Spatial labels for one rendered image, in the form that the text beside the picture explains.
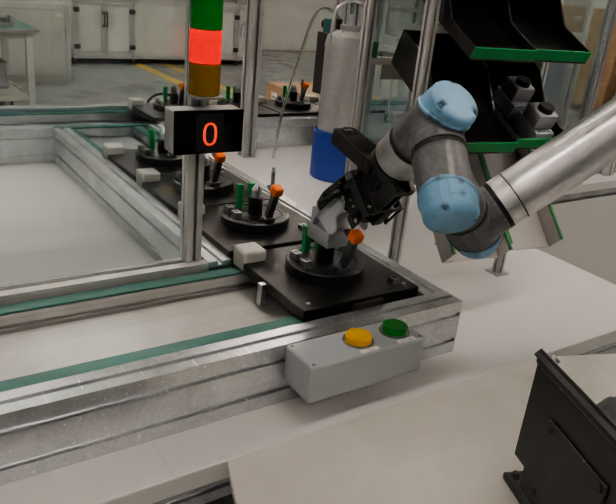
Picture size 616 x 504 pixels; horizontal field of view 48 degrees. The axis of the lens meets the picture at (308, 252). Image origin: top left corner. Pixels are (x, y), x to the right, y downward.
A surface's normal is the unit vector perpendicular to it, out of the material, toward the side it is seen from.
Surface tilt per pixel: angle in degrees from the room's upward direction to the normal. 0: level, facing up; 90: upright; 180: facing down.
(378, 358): 90
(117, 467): 0
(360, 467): 0
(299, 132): 90
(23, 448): 90
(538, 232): 45
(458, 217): 130
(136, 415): 90
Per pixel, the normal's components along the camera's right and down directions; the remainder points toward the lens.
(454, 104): 0.44, -0.44
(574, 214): 0.54, 0.36
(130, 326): 0.09, -0.92
